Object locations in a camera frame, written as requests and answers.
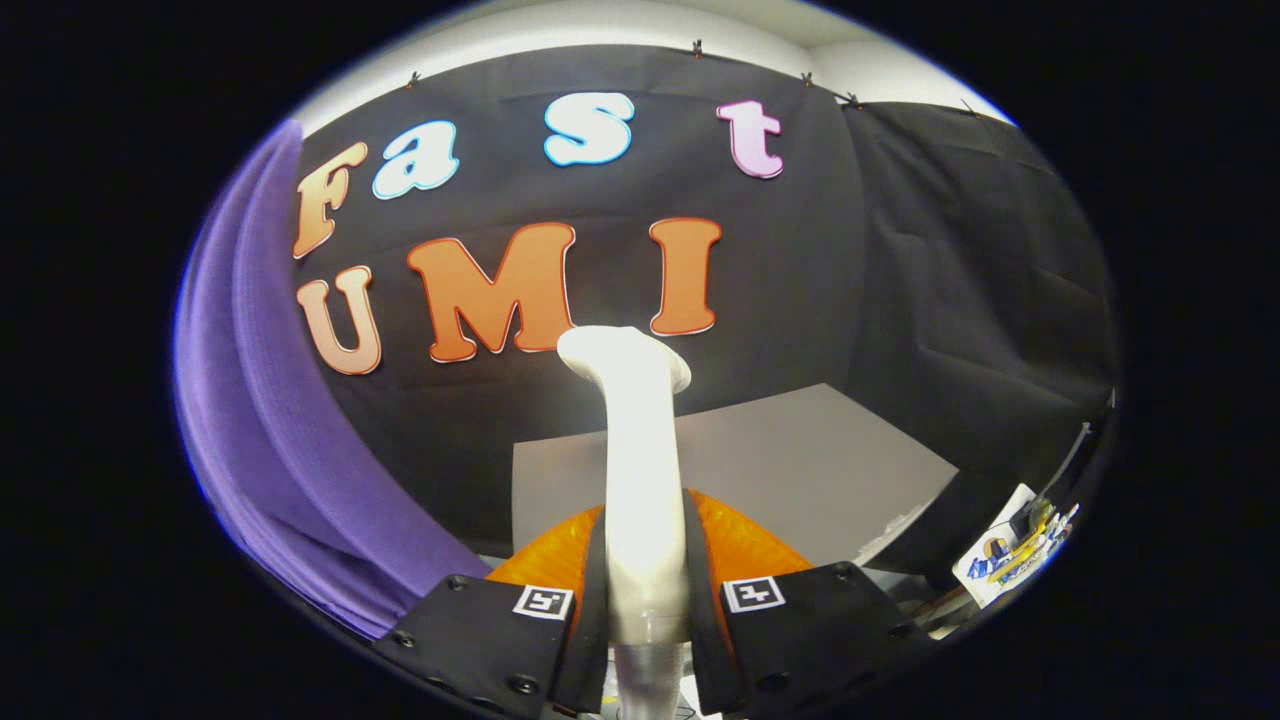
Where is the grey cabinet with dark top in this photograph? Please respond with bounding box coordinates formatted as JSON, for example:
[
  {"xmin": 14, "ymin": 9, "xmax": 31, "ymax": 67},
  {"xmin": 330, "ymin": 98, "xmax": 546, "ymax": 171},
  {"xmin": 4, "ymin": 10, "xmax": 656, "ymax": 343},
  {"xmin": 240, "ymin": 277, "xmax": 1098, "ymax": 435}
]
[{"xmin": 510, "ymin": 383, "xmax": 961, "ymax": 573}]

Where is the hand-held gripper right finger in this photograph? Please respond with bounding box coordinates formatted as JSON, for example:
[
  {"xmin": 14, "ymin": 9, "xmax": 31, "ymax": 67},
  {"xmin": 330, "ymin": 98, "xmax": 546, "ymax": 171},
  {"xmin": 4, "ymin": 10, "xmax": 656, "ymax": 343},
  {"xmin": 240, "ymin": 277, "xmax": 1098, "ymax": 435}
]
[{"xmin": 683, "ymin": 488, "xmax": 941, "ymax": 720}]

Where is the black backdrop cloth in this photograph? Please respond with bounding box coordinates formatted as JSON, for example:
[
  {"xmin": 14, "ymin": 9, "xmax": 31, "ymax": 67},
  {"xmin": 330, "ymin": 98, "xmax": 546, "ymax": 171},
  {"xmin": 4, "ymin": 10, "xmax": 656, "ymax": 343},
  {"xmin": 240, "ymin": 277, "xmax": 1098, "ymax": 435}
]
[{"xmin": 290, "ymin": 43, "xmax": 1121, "ymax": 591}]

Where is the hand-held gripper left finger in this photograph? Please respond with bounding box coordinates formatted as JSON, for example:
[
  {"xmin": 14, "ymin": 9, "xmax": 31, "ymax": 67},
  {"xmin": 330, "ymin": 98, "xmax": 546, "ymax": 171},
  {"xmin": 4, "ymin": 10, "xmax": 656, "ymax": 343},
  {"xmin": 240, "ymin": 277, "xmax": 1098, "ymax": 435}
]
[{"xmin": 372, "ymin": 503, "xmax": 611, "ymax": 720}]

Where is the purple corduroy jacket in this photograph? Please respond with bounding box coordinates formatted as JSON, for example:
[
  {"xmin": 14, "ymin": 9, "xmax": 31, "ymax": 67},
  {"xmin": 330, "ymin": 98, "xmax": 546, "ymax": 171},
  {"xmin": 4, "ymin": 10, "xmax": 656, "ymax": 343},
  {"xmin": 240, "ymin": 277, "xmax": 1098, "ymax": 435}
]
[{"xmin": 172, "ymin": 120, "xmax": 491, "ymax": 641}]

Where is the white tray of small items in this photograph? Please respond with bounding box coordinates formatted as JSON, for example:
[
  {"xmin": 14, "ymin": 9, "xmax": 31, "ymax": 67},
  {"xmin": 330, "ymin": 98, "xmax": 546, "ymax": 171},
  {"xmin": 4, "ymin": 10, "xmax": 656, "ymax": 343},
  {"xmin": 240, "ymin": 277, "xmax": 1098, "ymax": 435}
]
[{"xmin": 952, "ymin": 483, "xmax": 1083, "ymax": 609}]

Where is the white garment steamer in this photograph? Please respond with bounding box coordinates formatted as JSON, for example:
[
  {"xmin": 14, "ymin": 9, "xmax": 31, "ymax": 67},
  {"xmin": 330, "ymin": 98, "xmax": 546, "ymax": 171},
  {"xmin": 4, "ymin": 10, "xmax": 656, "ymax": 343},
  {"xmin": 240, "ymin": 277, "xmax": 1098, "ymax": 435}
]
[{"xmin": 556, "ymin": 325, "xmax": 693, "ymax": 720}]

